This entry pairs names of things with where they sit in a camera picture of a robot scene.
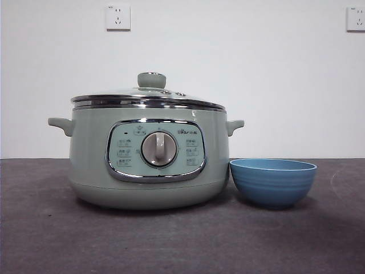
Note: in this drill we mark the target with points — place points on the glass lid with green knob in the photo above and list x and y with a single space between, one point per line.
151 80

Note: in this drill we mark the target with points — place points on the pale green electric steamer pot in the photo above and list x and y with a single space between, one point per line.
89 160

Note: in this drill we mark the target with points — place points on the blue ribbed bowl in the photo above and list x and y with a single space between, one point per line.
272 185

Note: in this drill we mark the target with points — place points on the white wall socket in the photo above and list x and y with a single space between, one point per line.
118 17
356 18

